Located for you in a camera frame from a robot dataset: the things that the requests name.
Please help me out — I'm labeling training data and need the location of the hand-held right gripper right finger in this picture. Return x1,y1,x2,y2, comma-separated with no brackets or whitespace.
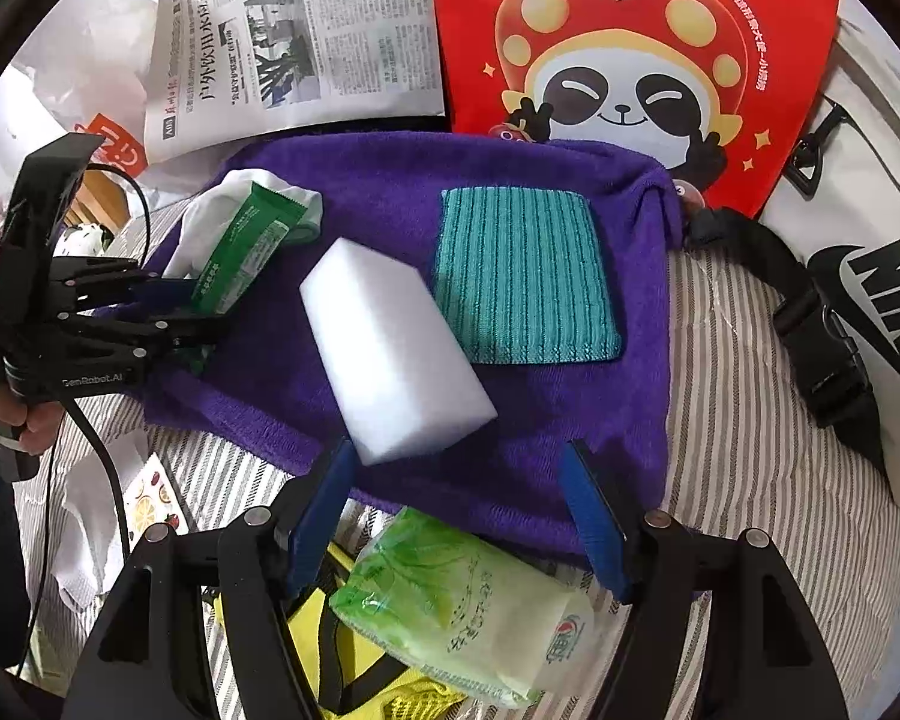
559,441,848,720

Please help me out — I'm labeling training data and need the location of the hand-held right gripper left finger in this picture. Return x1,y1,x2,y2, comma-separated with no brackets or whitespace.
64,439,361,720

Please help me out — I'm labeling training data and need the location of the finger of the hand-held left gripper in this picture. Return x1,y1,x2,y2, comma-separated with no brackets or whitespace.
67,311,230,362
52,256,197,310

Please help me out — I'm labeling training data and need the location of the white sock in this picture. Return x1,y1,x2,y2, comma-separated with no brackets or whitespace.
161,169,323,282

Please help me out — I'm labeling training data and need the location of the green packet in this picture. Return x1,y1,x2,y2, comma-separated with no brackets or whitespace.
191,181,312,316

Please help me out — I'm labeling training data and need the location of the purple towel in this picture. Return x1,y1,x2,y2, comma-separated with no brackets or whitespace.
90,131,683,563

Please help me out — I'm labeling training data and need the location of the yellow mesh bag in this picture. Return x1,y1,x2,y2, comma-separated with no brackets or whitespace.
285,540,481,720

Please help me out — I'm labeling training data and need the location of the light green tissue pack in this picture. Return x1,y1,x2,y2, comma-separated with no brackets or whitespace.
328,506,597,707

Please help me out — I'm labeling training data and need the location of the fruit print packet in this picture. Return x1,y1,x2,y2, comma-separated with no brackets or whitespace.
124,450,196,541

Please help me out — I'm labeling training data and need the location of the white sponge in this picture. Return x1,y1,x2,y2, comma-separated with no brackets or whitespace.
300,238,498,466

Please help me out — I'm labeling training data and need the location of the white textured cloth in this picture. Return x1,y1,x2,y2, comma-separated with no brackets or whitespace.
51,390,151,608

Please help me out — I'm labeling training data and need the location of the teal striped cloth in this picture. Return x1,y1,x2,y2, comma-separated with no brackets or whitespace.
433,186,622,365

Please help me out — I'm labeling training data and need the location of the person's left hand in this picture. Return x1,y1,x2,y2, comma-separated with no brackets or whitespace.
0,390,67,460

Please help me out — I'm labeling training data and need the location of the white plastic shopping bag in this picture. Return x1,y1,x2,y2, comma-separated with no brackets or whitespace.
0,0,167,192

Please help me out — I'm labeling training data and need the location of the newspaper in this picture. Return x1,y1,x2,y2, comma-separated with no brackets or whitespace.
144,0,449,164

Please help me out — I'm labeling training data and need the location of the white waist bag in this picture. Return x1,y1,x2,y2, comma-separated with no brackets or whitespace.
679,0,900,511

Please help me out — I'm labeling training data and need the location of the red paper bag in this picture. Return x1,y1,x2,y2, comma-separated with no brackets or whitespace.
427,0,841,220

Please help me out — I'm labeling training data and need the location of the black cable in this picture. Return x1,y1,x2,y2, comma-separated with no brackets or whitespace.
15,165,155,680

